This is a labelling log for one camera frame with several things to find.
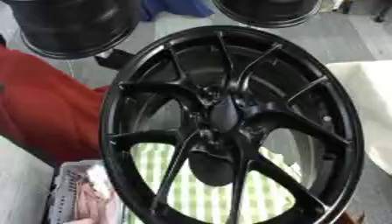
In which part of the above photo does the black spoked wheel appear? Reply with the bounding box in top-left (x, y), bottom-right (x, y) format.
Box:
top-left (98, 24), bottom-right (367, 224)

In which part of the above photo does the black wheel stand block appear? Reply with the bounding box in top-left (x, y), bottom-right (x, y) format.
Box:
top-left (93, 48), bottom-right (138, 71)

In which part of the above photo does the small black wheel rim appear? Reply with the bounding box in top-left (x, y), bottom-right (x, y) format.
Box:
top-left (209, 0), bottom-right (324, 29)

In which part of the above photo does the large black wheel rim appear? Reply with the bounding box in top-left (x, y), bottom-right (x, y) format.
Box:
top-left (1, 0), bottom-right (144, 60)

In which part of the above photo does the blue bag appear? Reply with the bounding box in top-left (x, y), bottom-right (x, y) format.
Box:
top-left (137, 0), bottom-right (216, 22)

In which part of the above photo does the grey perforated basket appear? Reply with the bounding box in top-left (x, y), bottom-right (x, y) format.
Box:
top-left (45, 159), bottom-right (128, 224)

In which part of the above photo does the red cloth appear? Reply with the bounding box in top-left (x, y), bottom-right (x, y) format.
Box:
top-left (0, 45), bottom-right (112, 168)

